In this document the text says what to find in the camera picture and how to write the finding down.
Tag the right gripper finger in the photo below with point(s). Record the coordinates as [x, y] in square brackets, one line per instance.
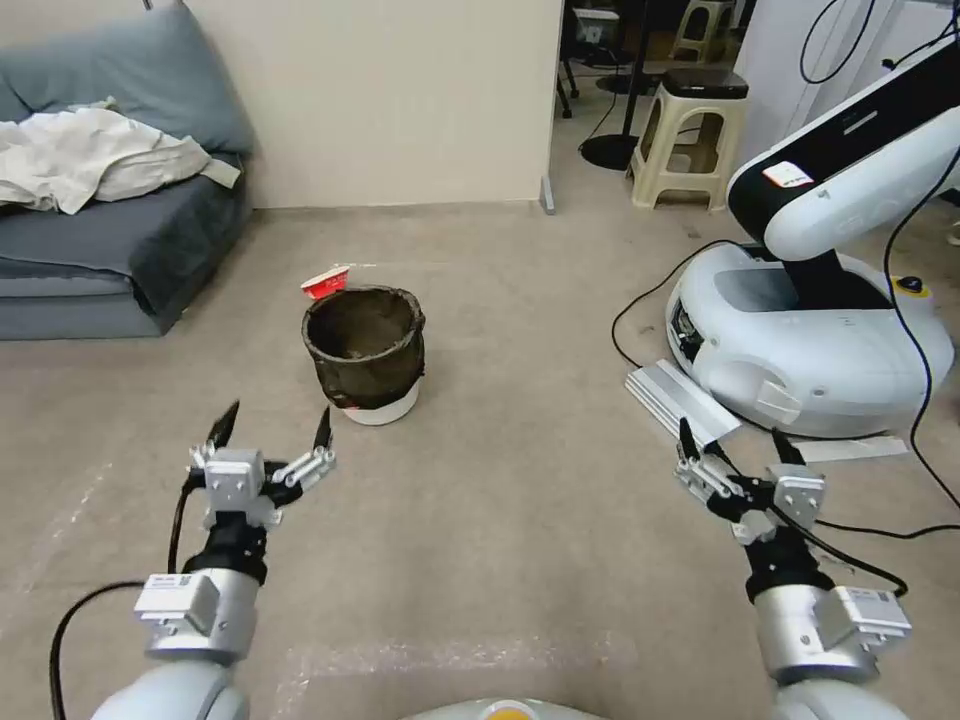
[786, 448]
[701, 476]

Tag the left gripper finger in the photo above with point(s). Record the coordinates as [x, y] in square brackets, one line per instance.
[222, 429]
[309, 466]

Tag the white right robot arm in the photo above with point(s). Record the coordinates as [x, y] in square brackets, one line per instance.
[817, 660]

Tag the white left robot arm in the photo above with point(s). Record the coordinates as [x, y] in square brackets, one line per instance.
[187, 675]

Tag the white trash can dark bag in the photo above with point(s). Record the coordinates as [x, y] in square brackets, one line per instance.
[367, 360]

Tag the flat silver plate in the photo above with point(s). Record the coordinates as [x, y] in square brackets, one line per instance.
[847, 448]

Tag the silver aluminium profile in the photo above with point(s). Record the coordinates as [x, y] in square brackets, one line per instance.
[686, 401]

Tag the white wheeled robot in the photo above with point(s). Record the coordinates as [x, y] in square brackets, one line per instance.
[810, 330]

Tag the red paper cup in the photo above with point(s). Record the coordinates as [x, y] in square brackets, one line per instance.
[326, 285]

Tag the grey-blue sofa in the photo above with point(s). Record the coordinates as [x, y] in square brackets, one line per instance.
[150, 247]

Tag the white crumpled blanket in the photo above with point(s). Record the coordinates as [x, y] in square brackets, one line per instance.
[90, 157]

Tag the beige plastic stool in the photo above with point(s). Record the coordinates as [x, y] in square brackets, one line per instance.
[701, 26]
[679, 165]

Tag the grey partition foot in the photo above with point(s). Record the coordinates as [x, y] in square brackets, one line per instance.
[549, 196]

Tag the black round stand base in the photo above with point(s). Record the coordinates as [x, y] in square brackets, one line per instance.
[607, 154]

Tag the black flat device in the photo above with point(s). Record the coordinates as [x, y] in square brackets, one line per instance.
[705, 82]

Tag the black office chair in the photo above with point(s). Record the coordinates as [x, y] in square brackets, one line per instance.
[592, 45]

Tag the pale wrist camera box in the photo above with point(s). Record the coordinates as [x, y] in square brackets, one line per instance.
[801, 495]
[234, 484]

